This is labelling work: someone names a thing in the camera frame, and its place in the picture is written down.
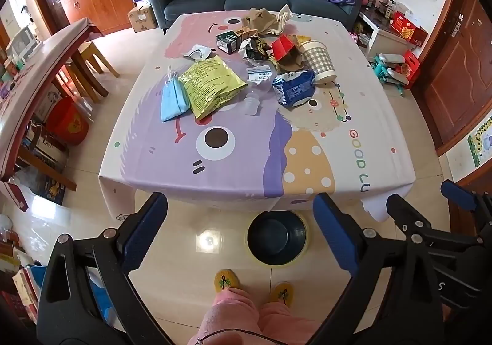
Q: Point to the yellow-green plastic bag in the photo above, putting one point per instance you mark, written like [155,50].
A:
[210,84]

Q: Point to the black yellow-rimmed trash bin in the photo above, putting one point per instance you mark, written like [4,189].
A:
[277,238]

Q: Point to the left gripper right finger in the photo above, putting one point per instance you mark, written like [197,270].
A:
[343,235]

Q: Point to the cartoon printed tablecloth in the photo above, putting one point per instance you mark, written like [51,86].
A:
[253,154]

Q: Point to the clear plastic bottle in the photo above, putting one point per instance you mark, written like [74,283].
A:
[251,104]

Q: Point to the left yellow slipper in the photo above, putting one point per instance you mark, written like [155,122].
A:
[225,279]

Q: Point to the silver foil wrapper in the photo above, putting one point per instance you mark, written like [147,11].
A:
[198,53]

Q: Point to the brown kraft small box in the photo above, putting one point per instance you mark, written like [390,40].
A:
[244,33]

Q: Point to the teal stepper machine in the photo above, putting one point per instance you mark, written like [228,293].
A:
[392,69]

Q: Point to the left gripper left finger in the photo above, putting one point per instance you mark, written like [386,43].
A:
[140,229]

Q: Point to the black gold snack bag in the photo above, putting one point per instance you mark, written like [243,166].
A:
[254,48]

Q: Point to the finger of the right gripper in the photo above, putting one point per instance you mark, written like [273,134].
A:
[467,200]
[413,221]

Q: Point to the white label wrapper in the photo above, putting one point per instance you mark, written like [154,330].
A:
[259,74]

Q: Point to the red gift box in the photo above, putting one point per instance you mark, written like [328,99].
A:
[408,30]

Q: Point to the giraffe height chart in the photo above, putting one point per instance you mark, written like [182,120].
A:
[480,142]

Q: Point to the yellow cracker packet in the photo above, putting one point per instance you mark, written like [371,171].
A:
[299,39]

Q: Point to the cream tissue paper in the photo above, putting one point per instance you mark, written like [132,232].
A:
[277,22]

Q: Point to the white side table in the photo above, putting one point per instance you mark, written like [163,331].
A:
[382,38]

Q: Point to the yellow slipper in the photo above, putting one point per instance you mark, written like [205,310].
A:
[282,293]
[225,279]

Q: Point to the right yellow slipper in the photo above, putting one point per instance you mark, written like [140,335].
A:
[282,293]

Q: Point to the brown wooden door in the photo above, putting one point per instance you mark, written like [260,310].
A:
[453,90]

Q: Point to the wooden stool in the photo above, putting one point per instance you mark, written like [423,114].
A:
[93,56]

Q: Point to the blue face mask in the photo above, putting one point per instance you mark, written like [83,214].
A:
[174,98]

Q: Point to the blue snack wrapper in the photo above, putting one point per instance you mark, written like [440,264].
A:
[294,88]

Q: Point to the checkered paper cup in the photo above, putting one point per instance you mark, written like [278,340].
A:
[317,59]

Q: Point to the pink trouser legs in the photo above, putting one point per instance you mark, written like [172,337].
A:
[234,319]

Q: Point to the red bucket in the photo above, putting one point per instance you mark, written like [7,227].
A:
[67,122]

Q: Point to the cardboard box on floor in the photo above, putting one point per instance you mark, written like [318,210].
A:
[142,18]

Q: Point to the dark green small box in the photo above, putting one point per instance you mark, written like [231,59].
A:
[228,42]

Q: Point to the long dining table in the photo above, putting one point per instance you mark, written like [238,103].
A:
[33,82]

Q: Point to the red paper bag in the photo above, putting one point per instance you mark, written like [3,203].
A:
[287,54]

